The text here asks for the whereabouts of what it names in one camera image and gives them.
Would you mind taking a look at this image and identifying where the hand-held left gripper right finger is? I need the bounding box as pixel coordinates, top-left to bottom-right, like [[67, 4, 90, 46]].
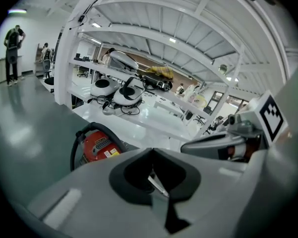
[[152, 147, 251, 238]]

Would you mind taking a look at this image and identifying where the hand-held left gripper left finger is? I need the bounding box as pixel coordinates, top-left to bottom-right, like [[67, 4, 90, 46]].
[[27, 147, 179, 238]]

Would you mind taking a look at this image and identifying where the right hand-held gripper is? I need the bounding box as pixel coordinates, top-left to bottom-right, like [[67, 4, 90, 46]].
[[180, 90, 289, 164]]

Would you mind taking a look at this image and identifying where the red vacuum cleaner body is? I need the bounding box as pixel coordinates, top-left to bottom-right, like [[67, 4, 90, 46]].
[[79, 130, 122, 164]]

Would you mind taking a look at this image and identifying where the pastel soft bag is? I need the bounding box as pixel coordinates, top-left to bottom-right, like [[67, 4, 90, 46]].
[[182, 84, 208, 107]]

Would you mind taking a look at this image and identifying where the white table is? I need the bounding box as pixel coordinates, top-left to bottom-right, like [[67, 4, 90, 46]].
[[153, 100, 187, 119]]

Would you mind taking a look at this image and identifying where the black electronic device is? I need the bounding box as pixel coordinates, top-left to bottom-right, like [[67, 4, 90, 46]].
[[140, 74, 174, 92]]

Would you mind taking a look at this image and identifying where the yellow plaid cloth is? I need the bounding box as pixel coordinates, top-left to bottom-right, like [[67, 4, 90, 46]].
[[144, 65, 175, 80]]

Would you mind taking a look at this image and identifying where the white round device black top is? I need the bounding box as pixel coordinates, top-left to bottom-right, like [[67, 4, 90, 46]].
[[90, 77, 121, 98]]

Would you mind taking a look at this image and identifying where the white oblong appliance case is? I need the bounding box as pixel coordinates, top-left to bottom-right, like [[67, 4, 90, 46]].
[[108, 50, 139, 75]]

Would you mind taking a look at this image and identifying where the white metal shelf rack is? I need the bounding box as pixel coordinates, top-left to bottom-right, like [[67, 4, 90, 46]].
[[54, 0, 290, 143]]

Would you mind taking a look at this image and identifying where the white low cabinet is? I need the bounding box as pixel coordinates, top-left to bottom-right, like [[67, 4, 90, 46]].
[[0, 55, 23, 84]]

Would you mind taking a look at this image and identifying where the black antenna device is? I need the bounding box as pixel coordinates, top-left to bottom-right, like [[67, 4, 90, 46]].
[[68, 0, 99, 31]]

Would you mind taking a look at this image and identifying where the black backpack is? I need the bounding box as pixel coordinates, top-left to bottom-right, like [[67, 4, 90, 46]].
[[5, 28, 20, 50]]

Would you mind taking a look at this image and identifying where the ceiling light bar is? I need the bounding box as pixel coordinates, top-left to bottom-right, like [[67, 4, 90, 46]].
[[6, 8, 28, 15]]

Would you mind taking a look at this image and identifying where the black vacuum cleaner hose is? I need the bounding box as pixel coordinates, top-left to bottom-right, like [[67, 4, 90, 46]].
[[69, 121, 127, 172]]

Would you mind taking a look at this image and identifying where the black cable bundle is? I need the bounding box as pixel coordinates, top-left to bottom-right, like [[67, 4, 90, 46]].
[[87, 95, 142, 116]]

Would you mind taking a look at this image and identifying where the white round device black handle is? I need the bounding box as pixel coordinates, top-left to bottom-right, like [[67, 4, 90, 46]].
[[112, 76, 143, 107]]

